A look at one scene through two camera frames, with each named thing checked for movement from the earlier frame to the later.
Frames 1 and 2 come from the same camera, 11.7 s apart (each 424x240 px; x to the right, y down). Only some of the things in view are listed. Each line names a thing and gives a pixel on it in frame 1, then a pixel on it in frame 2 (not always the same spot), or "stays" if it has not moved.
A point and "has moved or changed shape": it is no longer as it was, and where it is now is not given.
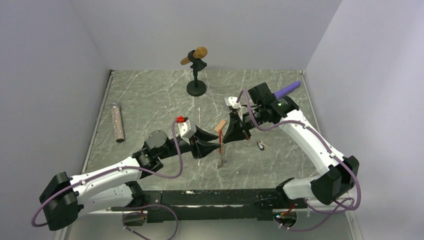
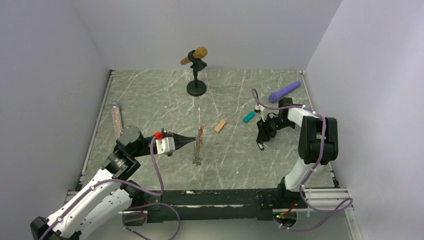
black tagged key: [261, 145] stays
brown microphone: [200, 52] stays
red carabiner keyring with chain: [222, 159] has moved or changed shape
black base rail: [170, 206] stays
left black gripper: [201, 148] to [180, 140]
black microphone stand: [196, 87] stays
